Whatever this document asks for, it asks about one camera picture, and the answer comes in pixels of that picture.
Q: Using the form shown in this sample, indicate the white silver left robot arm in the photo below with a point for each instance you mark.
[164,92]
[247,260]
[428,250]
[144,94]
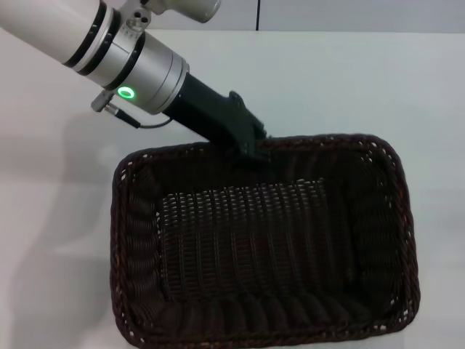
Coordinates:
[76,40]

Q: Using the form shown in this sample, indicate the dark woven rectangular basket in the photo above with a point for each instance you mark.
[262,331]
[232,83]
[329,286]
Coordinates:
[261,254]

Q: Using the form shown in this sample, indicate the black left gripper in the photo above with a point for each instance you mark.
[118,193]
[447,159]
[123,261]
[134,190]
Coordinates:
[203,109]

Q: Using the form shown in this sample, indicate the black vertical background strip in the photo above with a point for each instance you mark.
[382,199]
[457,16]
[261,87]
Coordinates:
[258,14]

